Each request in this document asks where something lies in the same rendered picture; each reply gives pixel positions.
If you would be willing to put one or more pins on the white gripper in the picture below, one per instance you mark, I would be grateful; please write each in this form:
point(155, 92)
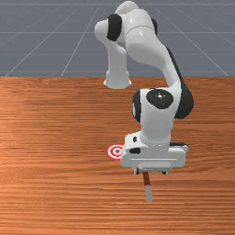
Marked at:
point(153, 156)

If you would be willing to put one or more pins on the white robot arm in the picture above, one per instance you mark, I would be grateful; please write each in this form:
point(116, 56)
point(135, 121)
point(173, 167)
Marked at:
point(147, 55)

